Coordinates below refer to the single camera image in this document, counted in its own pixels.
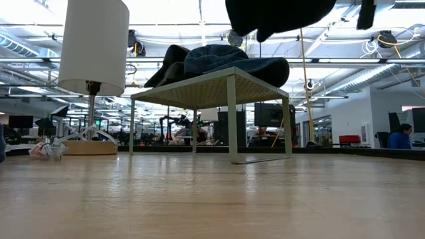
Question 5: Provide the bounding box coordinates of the blue denim baseball cap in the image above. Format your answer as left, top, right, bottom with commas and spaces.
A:
183, 44, 291, 89
224, 0, 337, 43

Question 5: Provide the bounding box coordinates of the yellow hanging cable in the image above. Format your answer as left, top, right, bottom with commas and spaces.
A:
298, 28, 315, 142

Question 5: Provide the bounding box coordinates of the black monitor back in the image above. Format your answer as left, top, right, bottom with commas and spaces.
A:
254, 102, 297, 129

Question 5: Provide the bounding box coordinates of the black panel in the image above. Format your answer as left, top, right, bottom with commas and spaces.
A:
217, 110, 247, 147

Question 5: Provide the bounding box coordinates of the white shade table lamp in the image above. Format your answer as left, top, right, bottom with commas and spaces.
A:
58, 0, 130, 156

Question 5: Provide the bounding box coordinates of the person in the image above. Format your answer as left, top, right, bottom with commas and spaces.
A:
386, 123, 414, 149

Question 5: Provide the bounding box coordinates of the small black background monitor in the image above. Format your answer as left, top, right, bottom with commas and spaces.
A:
8, 115, 34, 129

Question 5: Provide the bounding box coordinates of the silver ventilation duct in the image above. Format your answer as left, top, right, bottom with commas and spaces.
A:
327, 62, 404, 97

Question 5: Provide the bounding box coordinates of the black hanging cable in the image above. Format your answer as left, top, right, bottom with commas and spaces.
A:
257, 41, 263, 104

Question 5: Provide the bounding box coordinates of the grey-green baseball cap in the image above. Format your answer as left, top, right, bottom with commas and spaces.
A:
143, 61, 187, 89

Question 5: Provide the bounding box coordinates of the black office chair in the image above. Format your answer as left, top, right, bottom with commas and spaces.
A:
375, 131, 392, 149

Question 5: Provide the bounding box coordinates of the white bundled lamp cord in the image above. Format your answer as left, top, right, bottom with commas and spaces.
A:
29, 124, 119, 161

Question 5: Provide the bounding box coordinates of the red box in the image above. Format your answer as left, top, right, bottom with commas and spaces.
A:
338, 135, 361, 145

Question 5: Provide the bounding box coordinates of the pale green perforated metal shelf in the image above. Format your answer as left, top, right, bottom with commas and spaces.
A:
129, 66, 293, 165

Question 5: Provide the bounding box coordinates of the black aluminium table frame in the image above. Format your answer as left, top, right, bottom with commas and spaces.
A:
5, 145, 425, 162

